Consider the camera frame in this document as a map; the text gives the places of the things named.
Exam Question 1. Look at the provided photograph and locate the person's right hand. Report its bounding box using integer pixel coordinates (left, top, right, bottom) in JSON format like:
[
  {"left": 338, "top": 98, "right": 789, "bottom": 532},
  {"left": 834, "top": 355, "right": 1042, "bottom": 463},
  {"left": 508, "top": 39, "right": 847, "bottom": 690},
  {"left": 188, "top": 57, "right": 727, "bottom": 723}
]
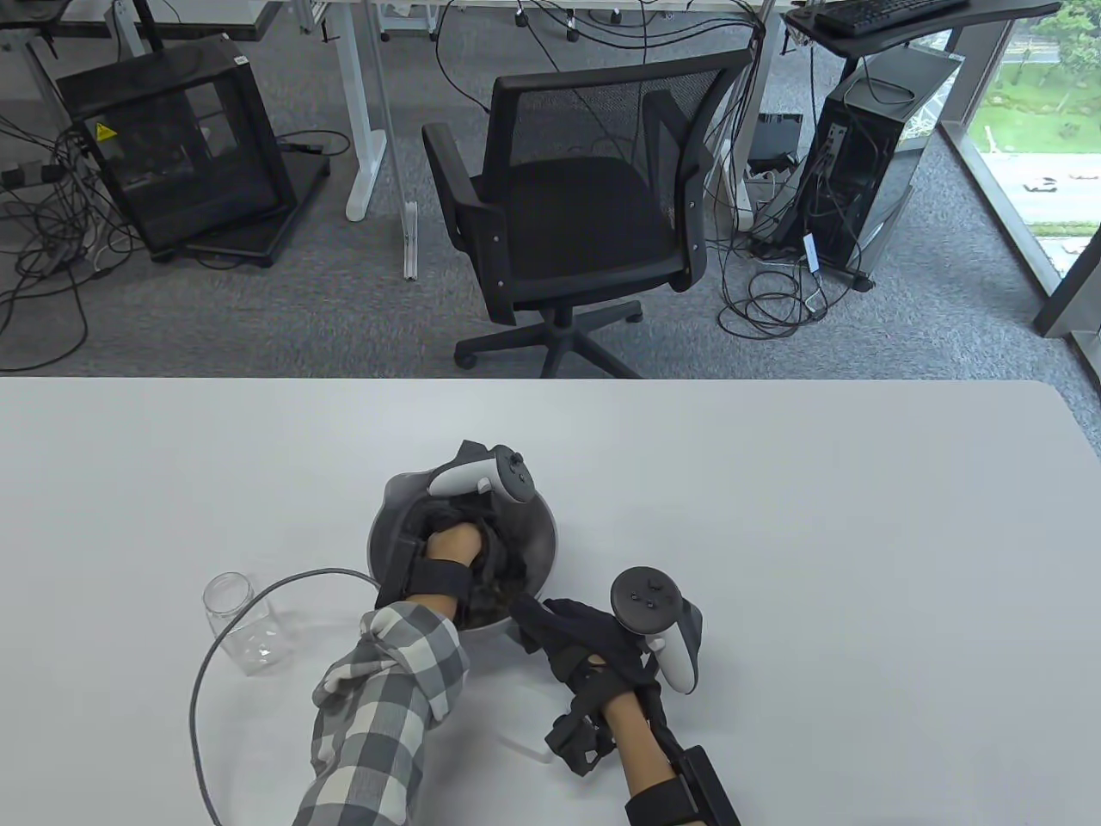
[{"left": 511, "top": 596, "right": 663, "bottom": 691}]

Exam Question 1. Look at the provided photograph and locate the person's left hand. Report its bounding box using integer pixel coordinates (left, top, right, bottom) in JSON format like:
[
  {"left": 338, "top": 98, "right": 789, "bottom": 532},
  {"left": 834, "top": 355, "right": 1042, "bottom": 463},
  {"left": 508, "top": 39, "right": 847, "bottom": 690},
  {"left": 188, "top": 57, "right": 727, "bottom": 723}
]
[{"left": 411, "top": 497, "right": 534, "bottom": 599}]

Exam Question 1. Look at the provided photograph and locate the gray salad bowl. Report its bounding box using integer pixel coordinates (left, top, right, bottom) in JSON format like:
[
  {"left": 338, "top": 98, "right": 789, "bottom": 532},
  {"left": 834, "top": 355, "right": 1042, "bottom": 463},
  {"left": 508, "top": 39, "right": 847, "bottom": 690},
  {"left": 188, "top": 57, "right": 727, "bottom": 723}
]
[{"left": 366, "top": 469, "right": 559, "bottom": 639}]

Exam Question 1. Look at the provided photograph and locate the clear plastic jar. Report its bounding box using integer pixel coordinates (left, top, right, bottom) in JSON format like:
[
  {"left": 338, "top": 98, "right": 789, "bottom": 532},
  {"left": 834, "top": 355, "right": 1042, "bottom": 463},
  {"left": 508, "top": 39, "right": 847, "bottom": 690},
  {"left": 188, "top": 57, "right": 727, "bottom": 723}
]
[{"left": 202, "top": 571, "right": 290, "bottom": 678}]

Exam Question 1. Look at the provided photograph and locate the person's left forearm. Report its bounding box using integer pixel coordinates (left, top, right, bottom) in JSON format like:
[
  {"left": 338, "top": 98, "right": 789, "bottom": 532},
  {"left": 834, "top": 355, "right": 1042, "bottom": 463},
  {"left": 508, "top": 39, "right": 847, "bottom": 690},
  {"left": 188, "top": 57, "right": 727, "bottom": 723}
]
[{"left": 291, "top": 523, "right": 484, "bottom": 826}]

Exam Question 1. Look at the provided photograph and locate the person's right forearm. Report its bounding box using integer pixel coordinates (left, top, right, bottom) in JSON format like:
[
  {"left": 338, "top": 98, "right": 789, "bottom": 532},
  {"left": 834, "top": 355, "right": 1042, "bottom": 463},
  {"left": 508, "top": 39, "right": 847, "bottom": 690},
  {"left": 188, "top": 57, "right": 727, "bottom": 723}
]
[{"left": 600, "top": 680, "right": 742, "bottom": 826}]

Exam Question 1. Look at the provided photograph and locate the white black hand controller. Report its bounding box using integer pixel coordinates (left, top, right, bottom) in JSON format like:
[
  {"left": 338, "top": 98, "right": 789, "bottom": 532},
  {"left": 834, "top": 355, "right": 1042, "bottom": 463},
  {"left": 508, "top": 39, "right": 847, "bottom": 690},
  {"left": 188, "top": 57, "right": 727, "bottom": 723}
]
[
  {"left": 427, "top": 445, "right": 537, "bottom": 505},
  {"left": 610, "top": 565, "right": 705, "bottom": 694}
]

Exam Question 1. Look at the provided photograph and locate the black mesh office chair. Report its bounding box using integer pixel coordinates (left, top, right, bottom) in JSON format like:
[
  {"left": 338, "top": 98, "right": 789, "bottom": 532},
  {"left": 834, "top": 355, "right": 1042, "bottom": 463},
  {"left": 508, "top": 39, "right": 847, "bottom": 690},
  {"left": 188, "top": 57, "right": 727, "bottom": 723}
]
[{"left": 421, "top": 47, "right": 755, "bottom": 379}]

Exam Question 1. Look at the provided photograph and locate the white desk leg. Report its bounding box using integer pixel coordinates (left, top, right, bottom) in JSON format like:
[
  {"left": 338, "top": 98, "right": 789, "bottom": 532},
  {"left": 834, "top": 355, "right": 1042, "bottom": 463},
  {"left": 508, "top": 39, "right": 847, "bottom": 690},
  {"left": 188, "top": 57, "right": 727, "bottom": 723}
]
[
  {"left": 327, "top": 0, "right": 402, "bottom": 224},
  {"left": 729, "top": 13, "right": 789, "bottom": 231}
]

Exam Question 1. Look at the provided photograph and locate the black flat box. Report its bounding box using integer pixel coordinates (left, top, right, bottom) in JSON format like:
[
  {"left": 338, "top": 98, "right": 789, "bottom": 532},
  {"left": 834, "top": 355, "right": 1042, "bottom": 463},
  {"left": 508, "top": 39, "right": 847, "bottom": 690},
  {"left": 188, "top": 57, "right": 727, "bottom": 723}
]
[{"left": 745, "top": 113, "right": 806, "bottom": 175}]

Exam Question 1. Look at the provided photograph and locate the black computer tower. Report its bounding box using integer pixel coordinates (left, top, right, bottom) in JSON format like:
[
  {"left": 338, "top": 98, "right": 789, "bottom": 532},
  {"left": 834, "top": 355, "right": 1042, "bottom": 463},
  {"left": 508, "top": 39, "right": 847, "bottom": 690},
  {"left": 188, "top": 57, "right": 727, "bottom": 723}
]
[{"left": 748, "top": 41, "right": 966, "bottom": 291}]

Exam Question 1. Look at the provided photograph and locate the gray power strip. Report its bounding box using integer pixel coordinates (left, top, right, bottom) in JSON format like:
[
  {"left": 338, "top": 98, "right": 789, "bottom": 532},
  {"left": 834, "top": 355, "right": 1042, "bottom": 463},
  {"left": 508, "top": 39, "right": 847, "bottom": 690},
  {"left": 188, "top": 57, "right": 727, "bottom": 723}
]
[{"left": 0, "top": 162, "right": 66, "bottom": 192}]

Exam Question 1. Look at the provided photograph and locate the black keyboard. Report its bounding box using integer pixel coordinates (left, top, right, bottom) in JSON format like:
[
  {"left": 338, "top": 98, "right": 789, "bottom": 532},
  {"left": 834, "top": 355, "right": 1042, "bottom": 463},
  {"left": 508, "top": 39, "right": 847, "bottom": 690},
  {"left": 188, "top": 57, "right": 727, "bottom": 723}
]
[{"left": 813, "top": 0, "right": 975, "bottom": 38}]

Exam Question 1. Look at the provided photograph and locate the black desk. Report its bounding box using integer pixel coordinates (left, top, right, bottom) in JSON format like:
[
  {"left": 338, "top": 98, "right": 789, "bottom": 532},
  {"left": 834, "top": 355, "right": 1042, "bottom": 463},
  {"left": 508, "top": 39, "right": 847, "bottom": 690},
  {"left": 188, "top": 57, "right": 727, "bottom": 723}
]
[{"left": 784, "top": 0, "right": 1064, "bottom": 61}]

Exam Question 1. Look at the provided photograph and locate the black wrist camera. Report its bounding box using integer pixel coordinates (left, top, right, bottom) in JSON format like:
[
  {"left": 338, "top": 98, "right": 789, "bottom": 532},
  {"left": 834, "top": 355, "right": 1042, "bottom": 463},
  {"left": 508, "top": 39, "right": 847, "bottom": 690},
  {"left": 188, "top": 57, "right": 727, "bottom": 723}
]
[{"left": 544, "top": 707, "right": 617, "bottom": 780}]

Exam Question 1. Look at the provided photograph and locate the gray cable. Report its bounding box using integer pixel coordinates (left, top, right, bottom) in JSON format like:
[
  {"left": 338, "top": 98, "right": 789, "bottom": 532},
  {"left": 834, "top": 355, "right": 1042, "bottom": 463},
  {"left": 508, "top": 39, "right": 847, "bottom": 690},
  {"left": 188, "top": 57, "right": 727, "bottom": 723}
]
[{"left": 188, "top": 566, "right": 381, "bottom": 826}]

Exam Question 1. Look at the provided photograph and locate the coil of black cables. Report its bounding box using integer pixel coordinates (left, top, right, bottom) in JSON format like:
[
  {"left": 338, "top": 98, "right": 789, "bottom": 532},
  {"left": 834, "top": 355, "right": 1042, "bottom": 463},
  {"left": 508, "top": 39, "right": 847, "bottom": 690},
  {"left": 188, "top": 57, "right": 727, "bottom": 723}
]
[{"left": 717, "top": 228, "right": 833, "bottom": 339}]

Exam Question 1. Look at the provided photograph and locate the black glass-door enclosure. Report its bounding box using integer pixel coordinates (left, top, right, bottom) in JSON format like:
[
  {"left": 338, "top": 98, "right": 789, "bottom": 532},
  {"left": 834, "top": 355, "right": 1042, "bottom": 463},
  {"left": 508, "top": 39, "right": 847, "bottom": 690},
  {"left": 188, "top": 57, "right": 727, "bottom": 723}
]
[{"left": 55, "top": 33, "right": 333, "bottom": 268}]

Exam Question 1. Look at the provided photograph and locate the tangle of black floor cables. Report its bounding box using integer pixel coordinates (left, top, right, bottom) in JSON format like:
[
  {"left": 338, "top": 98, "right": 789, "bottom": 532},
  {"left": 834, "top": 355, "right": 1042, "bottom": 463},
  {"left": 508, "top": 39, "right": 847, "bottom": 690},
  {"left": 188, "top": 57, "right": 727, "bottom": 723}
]
[{"left": 0, "top": 110, "right": 151, "bottom": 373}]

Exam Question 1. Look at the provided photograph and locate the gray window frame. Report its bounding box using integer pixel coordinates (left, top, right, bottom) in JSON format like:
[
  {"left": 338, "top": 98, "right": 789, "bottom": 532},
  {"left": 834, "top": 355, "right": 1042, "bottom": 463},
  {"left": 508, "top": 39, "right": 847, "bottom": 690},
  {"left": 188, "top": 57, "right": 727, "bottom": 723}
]
[{"left": 940, "top": 0, "right": 1101, "bottom": 338}]

